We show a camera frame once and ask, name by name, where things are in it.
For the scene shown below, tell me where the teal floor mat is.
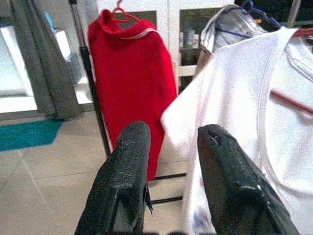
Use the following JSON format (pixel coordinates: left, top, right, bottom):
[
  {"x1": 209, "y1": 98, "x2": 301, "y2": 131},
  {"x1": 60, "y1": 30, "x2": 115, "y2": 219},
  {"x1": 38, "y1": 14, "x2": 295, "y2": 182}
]
[{"x1": 0, "y1": 119, "x2": 64, "y2": 152}]

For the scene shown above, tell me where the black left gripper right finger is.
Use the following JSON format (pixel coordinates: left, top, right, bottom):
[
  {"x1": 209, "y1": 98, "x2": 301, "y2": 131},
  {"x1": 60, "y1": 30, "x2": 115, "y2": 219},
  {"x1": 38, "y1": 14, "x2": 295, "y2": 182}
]
[{"x1": 197, "y1": 123, "x2": 301, "y2": 235}]

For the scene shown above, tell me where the grey curtain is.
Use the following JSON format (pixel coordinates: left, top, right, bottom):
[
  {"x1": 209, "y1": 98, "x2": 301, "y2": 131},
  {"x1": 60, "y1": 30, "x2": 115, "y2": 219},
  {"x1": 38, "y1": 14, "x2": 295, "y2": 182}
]
[{"x1": 11, "y1": 0, "x2": 84, "y2": 122}]

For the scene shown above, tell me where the red garment with white trim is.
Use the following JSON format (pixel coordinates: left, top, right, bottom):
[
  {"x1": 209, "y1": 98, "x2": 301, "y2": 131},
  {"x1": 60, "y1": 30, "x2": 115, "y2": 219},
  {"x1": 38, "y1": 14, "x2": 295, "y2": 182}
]
[{"x1": 87, "y1": 9, "x2": 179, "y2": 182}]

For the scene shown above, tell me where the black rack base crossbar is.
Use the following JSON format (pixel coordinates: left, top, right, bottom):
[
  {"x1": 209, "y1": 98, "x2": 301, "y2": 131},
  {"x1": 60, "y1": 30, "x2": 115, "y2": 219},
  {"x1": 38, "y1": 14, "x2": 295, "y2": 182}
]
[{"x1": 148, "y1": 172, "x2": 187, "y2": 204}]

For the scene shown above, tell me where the white glass door cabinet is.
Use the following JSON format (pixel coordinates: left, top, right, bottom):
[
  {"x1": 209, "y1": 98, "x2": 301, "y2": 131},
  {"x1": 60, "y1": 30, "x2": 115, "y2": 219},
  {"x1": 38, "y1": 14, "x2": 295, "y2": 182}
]
[{"x1": 96, "y1": 0, "x2": 303, "y2": 103}]

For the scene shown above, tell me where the blue clothes hanger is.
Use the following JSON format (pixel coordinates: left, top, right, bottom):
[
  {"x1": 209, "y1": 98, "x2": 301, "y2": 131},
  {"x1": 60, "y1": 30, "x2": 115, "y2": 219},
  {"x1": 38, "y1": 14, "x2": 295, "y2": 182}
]
[{"x1": 215, "y1": 0, "x2": 283, "y2": 39}]

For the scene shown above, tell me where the white T-shirt with flag print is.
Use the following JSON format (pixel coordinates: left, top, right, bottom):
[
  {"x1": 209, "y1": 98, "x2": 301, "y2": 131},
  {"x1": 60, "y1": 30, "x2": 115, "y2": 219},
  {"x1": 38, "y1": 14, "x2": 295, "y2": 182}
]
[{"x1": 160, "y1": 25, "x2": 313, "y2": 235}]

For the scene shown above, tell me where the beige jacket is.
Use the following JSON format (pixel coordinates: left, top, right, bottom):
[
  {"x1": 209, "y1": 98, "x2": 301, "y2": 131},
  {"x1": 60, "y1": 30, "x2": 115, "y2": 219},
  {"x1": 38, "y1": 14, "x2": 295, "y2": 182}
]
[{"x1": 193, "y1": 4, "x2": 282, "y2": 83}]

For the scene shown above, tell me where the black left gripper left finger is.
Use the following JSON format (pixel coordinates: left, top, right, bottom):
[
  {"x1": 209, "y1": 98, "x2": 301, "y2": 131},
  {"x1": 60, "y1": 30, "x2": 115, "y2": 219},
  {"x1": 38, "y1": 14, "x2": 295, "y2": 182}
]
[{"x1": 74, "y1": 120, "x2": 154, "y2": 235}]

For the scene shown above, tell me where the white glass sliding door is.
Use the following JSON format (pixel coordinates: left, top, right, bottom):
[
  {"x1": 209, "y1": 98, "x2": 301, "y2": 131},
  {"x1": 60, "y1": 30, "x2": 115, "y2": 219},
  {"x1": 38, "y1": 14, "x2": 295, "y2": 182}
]
[{"x1": 0, "y1": 0, "x2": 97, "y2": 121}]

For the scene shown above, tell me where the red plastic clothes hanger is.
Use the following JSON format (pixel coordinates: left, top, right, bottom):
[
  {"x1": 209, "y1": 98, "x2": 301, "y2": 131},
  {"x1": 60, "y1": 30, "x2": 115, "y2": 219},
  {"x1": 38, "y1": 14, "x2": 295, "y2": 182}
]
[
  {"x1": 111, "y1": 0, "x2": 158, "y2": 32},
  {"x1": 270, "y1": 27, "x2": 313, "y2": 116}
]

